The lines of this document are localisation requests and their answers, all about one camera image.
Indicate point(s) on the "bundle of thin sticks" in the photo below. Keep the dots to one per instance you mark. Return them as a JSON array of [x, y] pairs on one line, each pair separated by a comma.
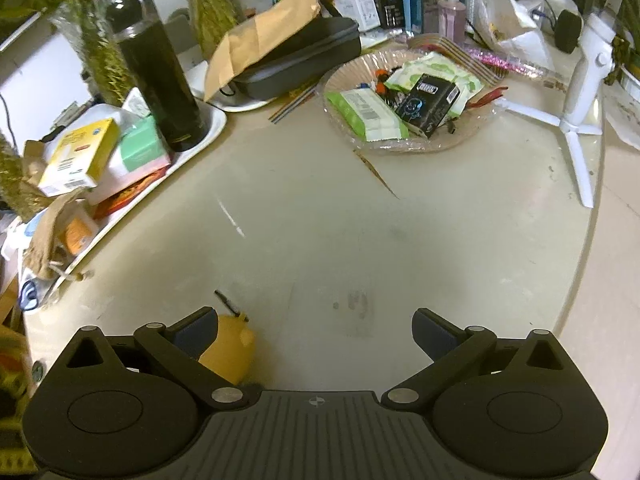
[[292, 105]]

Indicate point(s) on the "red printed packet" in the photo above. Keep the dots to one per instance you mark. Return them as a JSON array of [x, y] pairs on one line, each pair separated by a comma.
[[125, 200]]

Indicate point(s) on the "black thermos bottle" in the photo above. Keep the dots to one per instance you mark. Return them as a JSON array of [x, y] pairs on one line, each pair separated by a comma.
[[160, 85]]

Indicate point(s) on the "pink soap bottle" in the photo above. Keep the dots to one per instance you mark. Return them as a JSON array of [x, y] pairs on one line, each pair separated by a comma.
[[452, 17]]

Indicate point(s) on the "clear glass plate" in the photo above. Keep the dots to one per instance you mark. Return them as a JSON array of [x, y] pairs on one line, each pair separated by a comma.
[[450, 142]]

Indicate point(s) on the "round metal knob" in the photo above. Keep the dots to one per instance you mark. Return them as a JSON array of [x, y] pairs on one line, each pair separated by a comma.
[[37, 370]]

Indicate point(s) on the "orange packet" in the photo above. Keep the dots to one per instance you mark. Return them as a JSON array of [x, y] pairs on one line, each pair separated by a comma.
[[80, 235]]

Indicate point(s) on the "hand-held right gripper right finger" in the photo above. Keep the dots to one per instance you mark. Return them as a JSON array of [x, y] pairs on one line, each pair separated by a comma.
[[435, 335]]

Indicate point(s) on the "white gimbal tripod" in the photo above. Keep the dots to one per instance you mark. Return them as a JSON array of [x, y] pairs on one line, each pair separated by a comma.
[[587, 90]]

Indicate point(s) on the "dark grey zip case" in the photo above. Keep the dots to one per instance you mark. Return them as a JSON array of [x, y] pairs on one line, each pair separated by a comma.
[[310, 55]]

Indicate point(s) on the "dark patterned jar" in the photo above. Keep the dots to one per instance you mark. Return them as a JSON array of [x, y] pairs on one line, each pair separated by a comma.
[[620, 60]]

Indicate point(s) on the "brown dried leaf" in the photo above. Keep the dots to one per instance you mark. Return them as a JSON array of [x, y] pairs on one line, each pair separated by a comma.
[[375, 172]]

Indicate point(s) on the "white paper sheet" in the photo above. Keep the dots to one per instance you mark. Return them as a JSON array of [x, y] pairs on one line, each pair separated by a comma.
[[622, 120]]

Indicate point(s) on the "pale green wipes pack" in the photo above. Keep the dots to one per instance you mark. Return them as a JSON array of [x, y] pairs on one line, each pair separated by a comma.
[[430, 67]]

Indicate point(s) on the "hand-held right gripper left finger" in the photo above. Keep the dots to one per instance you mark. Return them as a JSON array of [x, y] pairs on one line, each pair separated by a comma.
[[195, 332]]

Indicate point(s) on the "yellow carton box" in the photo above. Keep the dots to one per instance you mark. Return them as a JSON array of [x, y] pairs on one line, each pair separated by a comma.
[[80, 155]]

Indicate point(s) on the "green labelled wipes pack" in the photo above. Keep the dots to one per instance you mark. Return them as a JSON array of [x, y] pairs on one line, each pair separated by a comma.
[[365, 115]]

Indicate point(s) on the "green tissue pack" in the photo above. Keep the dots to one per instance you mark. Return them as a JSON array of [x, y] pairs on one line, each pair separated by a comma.
[[145, 145]]

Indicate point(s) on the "small black printed box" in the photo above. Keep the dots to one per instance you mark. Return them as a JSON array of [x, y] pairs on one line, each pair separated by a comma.
[[427, 105]]

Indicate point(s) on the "yellow case with carabiner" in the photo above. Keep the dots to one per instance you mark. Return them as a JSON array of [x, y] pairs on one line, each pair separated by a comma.
[[230, 350]]

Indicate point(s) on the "black foam microphone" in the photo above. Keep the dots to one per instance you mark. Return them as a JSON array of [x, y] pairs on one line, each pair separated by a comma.
[[569, 32]]

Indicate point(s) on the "pink glitter wand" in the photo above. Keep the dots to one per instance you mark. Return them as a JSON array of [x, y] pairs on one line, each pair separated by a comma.
[[510, 62]]

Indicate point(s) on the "blue carton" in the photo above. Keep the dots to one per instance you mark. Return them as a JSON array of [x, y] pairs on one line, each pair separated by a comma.
[[425, 5]]

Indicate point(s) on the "white wipes packet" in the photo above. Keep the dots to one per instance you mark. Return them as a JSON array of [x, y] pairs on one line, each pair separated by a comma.
[[136, 102]]

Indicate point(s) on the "brown paper envelope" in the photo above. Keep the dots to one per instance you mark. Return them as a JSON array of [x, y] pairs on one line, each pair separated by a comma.
[[260, 35]]

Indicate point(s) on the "long white tray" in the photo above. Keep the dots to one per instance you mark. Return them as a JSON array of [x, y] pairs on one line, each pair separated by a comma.
[[212, 125]]

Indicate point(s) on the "white plastic bag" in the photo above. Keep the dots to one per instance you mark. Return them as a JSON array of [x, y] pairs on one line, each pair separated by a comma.
[[510, 25]]

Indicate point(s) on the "white flat box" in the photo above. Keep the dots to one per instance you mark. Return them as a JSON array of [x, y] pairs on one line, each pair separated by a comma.
[[120, 177]]

